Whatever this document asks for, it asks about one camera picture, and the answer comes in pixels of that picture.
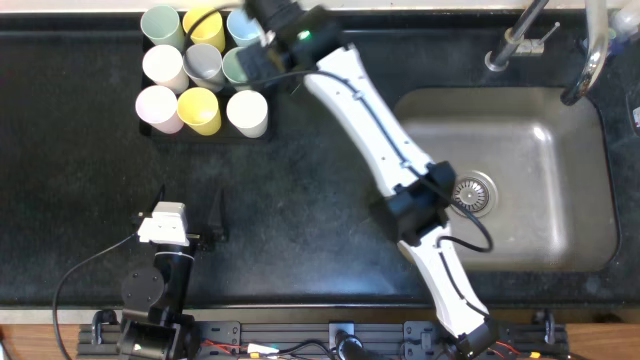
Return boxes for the green cup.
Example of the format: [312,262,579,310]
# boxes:
[139,4,186,51]
[221,46,251,92]

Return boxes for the steel tap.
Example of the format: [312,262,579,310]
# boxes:
[483,0,612,107]

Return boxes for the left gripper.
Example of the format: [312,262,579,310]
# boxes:
[149,184,229,251]

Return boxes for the yellow cup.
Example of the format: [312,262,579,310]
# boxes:
[176,86,223,137]
[181,6,227,54]

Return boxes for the steel sink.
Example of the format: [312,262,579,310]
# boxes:
[392,87,621,274]

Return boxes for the pink cup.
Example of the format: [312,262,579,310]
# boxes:
[134,84,185,135]

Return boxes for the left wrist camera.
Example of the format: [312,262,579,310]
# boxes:
[137,201,191,247]

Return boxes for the white cup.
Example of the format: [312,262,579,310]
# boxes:
[141,43,190,95]
[225,88,270,140]

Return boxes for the mounting rail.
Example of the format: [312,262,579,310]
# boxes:
[77,309,571,360]

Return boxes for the grey cup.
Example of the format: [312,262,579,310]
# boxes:
[182,42,226,94]

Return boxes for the blue soap bottle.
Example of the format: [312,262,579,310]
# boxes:
[607,3,640,56]

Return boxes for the black tray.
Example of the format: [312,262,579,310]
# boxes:
[138,29,275,144]

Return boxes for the blue cup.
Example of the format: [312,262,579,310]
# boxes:
[225,8,265,49]

